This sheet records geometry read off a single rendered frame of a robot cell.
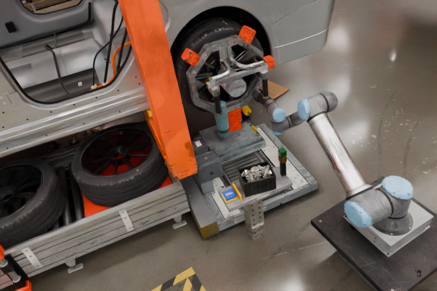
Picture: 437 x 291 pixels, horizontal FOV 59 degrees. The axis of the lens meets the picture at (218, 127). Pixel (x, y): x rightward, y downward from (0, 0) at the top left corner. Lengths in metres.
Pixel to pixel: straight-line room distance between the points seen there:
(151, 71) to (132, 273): 1.39
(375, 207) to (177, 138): 1.10
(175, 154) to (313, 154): 1.35
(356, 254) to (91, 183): 1.66
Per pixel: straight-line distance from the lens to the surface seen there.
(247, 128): 3.17
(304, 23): 2.92
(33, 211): 2.70
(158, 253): 2.77
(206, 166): 2.66
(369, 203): 2.07
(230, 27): 2.60
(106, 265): 2.85
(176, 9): 2.45
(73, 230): 2.63
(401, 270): 2.31
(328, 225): 2.41
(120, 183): 2.58
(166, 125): 2.14
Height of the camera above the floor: 2.22
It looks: 38 degrees down
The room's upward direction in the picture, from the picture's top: 10 degrees counter-clockwise
